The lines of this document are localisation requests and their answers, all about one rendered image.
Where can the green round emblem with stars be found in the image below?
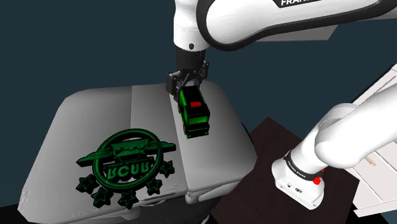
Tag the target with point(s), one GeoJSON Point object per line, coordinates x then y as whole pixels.
{"type": "Point", "coordinates": [127, 161]}

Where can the dark robot stand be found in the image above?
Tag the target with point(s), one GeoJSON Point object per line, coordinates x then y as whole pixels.
{"type": "Point", "coordinates": [257, 186]}

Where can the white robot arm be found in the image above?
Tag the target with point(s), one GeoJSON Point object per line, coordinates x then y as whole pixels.
{"type": "Point", "coordinates": [341, 133]}

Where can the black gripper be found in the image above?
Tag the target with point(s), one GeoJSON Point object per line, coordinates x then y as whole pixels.
{"type": "Point", "coordinates": [190, 59]}

